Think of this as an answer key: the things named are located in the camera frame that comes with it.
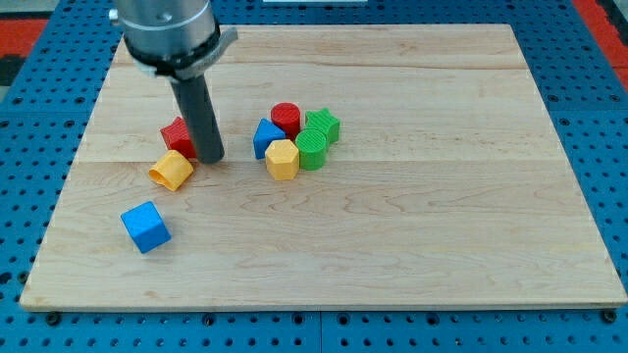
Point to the yellow heart block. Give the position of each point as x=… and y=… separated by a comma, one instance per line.
x=171, y=171

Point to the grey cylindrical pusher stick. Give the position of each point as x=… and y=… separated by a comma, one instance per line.
x=194, y=101

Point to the wooden board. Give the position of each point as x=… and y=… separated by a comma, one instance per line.
x=448, y=189

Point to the blue triangle block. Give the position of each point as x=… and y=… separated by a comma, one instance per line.
x=265, y=134

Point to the blue cube block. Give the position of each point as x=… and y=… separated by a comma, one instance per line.
x=145, y=227

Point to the yellow hexagon block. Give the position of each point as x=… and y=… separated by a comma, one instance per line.
x=282, y=159

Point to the green cylinder block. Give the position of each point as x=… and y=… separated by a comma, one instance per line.
x=312, y=145

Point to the red cylinder block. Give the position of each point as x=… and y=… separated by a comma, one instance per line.
x=287, y=116

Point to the red star block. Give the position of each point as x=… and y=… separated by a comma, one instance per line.
x=176, y=137

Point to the green star block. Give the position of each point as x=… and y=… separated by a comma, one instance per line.
x=326, y=122

